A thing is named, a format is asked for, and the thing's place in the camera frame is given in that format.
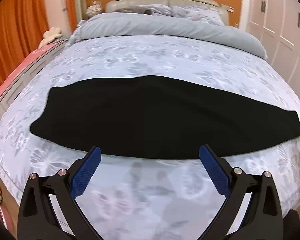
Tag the grey folded duvet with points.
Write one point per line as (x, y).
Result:
(124, 24)

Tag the white bedside lamp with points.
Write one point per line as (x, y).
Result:
(95, 9)

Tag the white flower plush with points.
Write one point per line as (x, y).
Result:
(50, 35)

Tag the orange curtain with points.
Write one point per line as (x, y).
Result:
(23, 24)

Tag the beige padded headboard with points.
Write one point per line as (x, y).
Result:
(117, 4)

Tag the patterned pillow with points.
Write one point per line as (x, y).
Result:
(193, 13)

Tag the white wardrobe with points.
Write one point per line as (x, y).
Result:
(276, 23)

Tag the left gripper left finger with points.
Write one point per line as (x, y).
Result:
(37, 218)

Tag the pink topped drawer bench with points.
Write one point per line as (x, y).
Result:
(26, 71)

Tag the black pants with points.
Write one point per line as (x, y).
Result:
(158, 117)

